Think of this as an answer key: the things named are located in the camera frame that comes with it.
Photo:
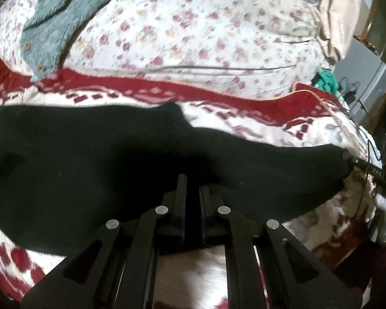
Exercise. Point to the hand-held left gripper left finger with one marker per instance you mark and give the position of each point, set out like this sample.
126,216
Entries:
180,202

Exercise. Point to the white floral quilt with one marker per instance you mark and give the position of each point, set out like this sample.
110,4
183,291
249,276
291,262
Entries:
196,22

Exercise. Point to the beige curtain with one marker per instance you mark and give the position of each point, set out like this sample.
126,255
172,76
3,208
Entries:
337,16

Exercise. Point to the green cloth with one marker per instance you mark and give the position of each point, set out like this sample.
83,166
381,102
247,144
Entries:
326,82

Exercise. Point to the red white patterned blanket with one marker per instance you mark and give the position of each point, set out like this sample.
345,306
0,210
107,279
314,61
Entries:
244,100

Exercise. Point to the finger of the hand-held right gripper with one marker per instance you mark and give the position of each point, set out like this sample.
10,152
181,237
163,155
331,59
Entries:
366,167

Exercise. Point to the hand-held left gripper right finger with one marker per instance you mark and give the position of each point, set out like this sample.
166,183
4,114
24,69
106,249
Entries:
204,206

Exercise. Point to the teal fleece jacket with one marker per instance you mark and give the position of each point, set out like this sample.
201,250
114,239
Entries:
58,29

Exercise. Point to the black pants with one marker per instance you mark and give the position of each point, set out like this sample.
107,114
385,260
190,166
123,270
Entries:
83,167

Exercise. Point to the brown wooden frame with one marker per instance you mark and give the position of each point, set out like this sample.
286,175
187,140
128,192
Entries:
370,22

